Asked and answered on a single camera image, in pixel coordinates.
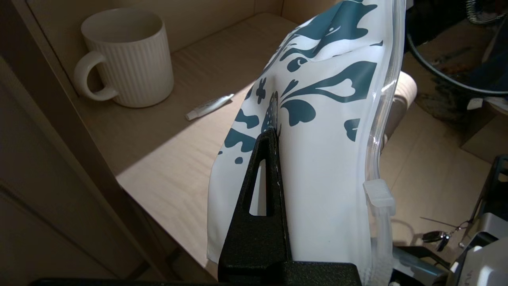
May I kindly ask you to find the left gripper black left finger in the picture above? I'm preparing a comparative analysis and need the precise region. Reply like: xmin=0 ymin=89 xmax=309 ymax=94
xmin=217 ymin=127 xmax=295 ymax=283

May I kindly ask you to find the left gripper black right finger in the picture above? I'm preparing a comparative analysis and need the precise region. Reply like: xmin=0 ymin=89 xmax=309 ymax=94
xmin=293 ymin=261 xmax=362 ymax=285

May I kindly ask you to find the white floral pouch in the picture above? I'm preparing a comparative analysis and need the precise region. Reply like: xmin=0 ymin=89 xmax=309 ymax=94
xmin=206 ymin=0 xmax=407 ymax=286

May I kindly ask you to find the small white toothpaste tube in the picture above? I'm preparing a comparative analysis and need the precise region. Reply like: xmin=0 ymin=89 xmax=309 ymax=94
xmin=185 ymin=94 xmax=235 ymax=121

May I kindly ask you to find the white black robot base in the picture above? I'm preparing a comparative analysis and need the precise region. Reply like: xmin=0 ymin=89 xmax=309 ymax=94
xmin=391 ymin=155 xmax=508 ymax=286

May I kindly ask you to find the key bunch with fob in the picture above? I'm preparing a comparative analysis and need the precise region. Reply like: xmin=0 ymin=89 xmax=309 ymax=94
xmin=421 ymin=216 xmax=473 ymax=253

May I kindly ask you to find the light wooden shelf desk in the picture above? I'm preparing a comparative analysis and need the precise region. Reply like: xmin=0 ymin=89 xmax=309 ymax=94
xmin=0 ymin=0 xmax=418 ymax=286

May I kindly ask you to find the white ribbed mug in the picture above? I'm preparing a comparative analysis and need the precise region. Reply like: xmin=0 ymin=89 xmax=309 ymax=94
xmin=73 ymin=8 xmax=174 ymax=108

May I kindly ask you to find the black right camera cable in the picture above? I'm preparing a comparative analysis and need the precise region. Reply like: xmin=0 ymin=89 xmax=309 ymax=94
xmin=405 ymin=24 xmax=508 ymax=97

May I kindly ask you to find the right arm braided cable sleeve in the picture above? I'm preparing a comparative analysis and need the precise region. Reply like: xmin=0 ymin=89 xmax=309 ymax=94
xmin=466 ymin=0 xmax=508 ymax=25

